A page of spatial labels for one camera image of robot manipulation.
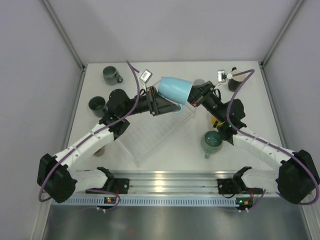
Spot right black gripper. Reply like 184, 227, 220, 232
176, 81, 227, 124

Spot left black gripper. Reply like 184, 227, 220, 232
121, 86, 180, 118

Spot light blue mug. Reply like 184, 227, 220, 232
158, 76, 193, 113

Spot teal speckled ceramic mug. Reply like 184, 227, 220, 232
200, 130, 223, 159

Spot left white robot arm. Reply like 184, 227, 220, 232
37, 86, 181, 203

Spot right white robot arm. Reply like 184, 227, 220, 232
187, 81, 320, 206

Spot pink coral mug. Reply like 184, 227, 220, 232
192, 79, 206, 86

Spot yellow enamel mug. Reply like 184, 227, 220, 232
211, 116, 224, 128

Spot black mug white interior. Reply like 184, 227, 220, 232
228, 67, 247, 92

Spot dark grey glazed mug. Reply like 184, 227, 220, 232
102, 65, 123, 86

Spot dark green cup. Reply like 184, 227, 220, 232
88, 96, 108, 118

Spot olive beige small mug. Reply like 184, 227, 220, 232
93, 148, 104, 157

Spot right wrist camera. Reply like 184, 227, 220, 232
216, 70, 233, 86

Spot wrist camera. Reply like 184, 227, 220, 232
138, 69, 153, 84
216, 70, 233, 86

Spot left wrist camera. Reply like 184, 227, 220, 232
138, 69, 153, 84

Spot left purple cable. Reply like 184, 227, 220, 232
37, 60, 151, 202

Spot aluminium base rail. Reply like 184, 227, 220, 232
111, 170, 235, 196

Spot perforated cable duct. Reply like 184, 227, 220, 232
60, 195, 240, 208

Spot left aluminium frame post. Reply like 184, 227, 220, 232
39, 0, 87, 73

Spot aluminium frame post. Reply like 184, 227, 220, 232
39, 0, 87, 73
260, 0, 307, 70

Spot right aluminium frame post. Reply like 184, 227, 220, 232
260, 0, 307, 70

